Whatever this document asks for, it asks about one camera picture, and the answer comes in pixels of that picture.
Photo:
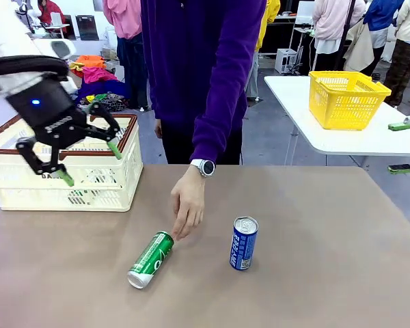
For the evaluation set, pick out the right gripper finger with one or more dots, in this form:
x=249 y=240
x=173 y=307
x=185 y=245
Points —
x=401 y=125
x=401 y=168

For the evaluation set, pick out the white table leg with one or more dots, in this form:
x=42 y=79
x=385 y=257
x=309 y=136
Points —
x=291 y=147

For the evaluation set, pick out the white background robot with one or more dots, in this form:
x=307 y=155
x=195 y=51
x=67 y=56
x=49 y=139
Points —
x=29 y=10

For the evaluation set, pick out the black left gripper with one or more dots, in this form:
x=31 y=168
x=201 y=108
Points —
x=48 y=109

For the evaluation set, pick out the white computer case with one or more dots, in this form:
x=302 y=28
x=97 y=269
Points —
x=286 y=61

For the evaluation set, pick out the person's right hand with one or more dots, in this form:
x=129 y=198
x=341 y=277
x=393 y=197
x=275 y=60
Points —
x=158 y=128

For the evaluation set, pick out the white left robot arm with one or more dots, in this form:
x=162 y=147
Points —
x=7 y=34

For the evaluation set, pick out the colourful clothes pile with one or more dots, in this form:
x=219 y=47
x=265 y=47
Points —
x=99 y=80

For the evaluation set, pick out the person in red top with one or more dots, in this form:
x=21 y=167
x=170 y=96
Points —
x=53 y=10

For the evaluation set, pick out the blue can white script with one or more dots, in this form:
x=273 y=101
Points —
x=242 y=246

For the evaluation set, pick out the person's left hand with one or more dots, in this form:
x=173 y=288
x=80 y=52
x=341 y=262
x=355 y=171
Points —
x=189 y=201

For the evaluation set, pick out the white floor box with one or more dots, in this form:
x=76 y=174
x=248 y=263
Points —
x=111 y=36

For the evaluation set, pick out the silver wristwatch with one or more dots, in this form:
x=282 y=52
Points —
x=206 y=167

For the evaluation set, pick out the person in purple sweater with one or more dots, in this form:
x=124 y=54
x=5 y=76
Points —
x=191 y=51

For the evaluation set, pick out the person in yellow jacket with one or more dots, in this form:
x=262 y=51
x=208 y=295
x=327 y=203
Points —
x=268 y=13

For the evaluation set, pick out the person's left forearm purple sleeve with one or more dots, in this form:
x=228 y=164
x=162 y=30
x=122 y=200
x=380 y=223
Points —
x=215 y=130

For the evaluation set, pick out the person in pink hoodie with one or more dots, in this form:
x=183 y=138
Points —
x=126 y=20

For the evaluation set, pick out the yellow plastic basket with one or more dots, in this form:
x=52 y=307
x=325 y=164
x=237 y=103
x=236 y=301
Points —
x=345 y=109

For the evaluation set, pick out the black panel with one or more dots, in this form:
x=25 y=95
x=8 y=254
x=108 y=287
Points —
x=86 y=29
x=68 y=29

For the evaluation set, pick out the black background desk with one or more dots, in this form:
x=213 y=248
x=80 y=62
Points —
x=283 y=30

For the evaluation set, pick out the white side table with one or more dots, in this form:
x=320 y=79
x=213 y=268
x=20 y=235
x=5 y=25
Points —
x=362 y=140

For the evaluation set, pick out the beige hanging coat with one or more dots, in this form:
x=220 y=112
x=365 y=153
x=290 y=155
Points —
x=358 y=48

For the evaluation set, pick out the person in blue jacket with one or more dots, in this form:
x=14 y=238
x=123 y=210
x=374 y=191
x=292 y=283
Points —
x=382 y=20

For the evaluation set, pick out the person in camouflage trousers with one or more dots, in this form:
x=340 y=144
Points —
x=408 y=51

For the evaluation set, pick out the person in pale pink sweater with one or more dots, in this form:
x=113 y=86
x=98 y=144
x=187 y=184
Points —
x=331 y=17

